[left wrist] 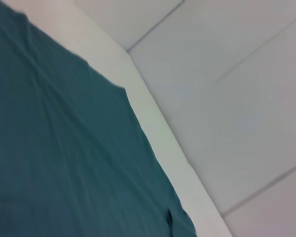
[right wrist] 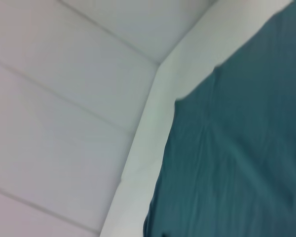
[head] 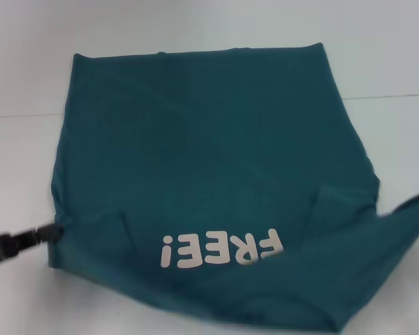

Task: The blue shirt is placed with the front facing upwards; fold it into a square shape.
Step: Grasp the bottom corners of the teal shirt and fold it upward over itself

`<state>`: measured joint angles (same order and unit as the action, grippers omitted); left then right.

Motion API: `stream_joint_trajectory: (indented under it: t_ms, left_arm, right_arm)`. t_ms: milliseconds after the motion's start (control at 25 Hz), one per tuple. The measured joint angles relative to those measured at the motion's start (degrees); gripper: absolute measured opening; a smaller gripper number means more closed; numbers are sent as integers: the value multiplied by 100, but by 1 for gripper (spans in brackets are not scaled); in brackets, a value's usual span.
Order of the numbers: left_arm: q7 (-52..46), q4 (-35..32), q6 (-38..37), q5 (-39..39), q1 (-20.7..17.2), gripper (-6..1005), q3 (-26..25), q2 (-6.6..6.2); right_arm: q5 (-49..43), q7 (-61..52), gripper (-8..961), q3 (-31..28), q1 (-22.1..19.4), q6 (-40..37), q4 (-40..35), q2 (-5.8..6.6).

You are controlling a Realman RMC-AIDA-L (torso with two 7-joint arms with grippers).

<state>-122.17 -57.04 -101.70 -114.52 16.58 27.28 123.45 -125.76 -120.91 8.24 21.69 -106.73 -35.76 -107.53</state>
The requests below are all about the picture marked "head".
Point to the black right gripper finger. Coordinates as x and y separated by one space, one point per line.
413 202

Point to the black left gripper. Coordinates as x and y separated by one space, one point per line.
1 247

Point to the teal blue printed t-shirt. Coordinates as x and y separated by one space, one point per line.
195 139

